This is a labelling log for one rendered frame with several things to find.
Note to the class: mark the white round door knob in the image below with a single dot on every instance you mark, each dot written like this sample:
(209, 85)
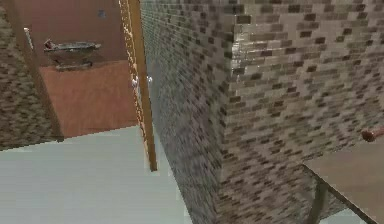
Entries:
(134, 81)

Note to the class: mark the orange wooden room door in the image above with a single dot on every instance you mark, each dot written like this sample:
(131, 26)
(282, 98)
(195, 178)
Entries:
(141, 66)

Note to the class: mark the brown table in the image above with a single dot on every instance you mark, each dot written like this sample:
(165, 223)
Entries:
(356, 176)

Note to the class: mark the reddish brown rod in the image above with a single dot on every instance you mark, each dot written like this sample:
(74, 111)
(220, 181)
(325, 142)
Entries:
(371, 133)

